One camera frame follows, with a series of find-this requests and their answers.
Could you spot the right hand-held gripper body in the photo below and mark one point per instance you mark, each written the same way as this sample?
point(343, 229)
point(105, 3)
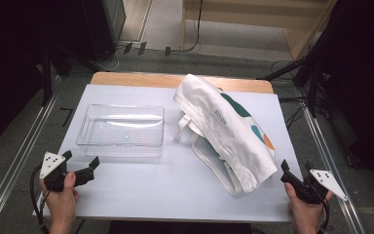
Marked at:
point(305, 190)

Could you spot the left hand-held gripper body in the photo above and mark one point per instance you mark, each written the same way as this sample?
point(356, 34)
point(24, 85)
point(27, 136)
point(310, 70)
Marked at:
point(52, 164)

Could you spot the clear plastic storage box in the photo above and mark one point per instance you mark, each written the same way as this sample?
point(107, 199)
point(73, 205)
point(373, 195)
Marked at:
point(121, 131)

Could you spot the white canvas tote bag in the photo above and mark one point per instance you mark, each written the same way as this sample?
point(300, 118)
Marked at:
point(220, 130)

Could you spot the person's right hand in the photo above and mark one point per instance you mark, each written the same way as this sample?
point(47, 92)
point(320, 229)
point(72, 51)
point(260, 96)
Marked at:
point(305, 217)

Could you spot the person's left hand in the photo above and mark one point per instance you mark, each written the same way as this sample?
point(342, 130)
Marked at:
point(61, 203)

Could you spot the white table board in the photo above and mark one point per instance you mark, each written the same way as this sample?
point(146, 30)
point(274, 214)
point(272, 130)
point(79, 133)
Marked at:
point(142, 188)

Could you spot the black tripod stand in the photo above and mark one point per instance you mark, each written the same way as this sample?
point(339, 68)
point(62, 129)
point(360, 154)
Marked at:
point(313, 87)

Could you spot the black upright stand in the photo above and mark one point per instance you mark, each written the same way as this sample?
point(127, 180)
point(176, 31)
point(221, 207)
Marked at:
point(47, 78)

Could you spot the wooden table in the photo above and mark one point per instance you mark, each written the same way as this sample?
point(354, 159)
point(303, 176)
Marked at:
point(136, 79)

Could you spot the black curtain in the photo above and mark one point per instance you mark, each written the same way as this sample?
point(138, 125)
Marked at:
point(363, 81)
point(6, 65)

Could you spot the person's dark clothing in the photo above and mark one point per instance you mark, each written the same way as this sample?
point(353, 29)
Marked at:
point(175, 228)

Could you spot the black plug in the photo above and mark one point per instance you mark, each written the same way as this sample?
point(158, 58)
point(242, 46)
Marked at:
point(167, 51)
point(127, 47)
point(142, 47)

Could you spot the black cabinet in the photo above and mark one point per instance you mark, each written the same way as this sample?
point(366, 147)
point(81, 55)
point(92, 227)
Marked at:
point(102, 26)

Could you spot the metal floor rail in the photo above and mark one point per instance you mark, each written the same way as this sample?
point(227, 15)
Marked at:
point(16, 162)
point(331, 165)

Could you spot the light wooden furniture frame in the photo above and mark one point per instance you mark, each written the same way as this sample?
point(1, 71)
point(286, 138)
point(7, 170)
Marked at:
point(240, 13)

